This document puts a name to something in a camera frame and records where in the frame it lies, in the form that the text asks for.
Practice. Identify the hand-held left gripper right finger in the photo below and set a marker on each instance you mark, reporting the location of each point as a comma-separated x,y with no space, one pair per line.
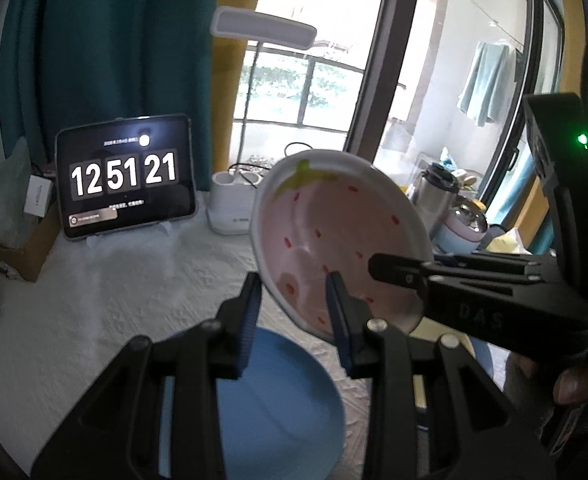
338,320

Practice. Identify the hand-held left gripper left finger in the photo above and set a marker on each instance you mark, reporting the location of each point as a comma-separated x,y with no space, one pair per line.
250,320

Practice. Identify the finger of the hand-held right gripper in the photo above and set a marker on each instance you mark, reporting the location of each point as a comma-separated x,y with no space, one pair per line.
498,259
398,270

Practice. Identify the pink strawberry bowl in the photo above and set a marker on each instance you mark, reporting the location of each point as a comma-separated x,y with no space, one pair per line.
334,220

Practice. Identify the light blue plate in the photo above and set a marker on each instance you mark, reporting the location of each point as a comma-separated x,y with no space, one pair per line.
274,410

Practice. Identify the dark blue bowl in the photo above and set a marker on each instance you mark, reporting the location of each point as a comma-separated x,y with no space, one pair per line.
483,362

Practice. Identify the person's right hand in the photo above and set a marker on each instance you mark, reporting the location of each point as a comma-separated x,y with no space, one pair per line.
576,385

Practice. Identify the yellow tissue pack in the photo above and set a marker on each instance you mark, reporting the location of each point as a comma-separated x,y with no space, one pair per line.
511,245

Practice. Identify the grey pouch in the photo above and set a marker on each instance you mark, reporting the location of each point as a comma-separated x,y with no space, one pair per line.
488,237

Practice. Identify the light blue bowl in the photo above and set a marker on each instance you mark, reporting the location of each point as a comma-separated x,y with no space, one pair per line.
448,245

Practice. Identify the pale yellow bowl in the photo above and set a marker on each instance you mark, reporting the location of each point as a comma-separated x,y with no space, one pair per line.
436,331

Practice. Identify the steel tumbler with black lid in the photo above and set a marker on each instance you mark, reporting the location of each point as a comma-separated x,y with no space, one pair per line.
436,200

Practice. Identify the white tablecloth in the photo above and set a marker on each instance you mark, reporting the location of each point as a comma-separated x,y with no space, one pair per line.
124,285

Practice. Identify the hanging light blue towel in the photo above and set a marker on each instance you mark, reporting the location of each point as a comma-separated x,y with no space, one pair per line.
483,85

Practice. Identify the tablet showing clock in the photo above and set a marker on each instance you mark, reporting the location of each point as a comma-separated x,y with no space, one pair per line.
124,180

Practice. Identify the black balcony railing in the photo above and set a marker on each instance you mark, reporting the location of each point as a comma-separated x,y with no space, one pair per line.
324,65

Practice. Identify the cardboard box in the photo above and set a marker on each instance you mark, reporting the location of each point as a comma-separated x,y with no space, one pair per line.
21,255

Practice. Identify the small white box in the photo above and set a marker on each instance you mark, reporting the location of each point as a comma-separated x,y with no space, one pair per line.
39,196

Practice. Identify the clear plastic bag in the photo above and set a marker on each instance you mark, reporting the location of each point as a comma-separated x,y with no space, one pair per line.
4,190

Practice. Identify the white desk lamp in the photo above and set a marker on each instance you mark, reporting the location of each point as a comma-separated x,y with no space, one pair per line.
264,25

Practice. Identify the black sliding door frame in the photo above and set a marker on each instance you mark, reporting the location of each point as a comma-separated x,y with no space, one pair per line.
383,60

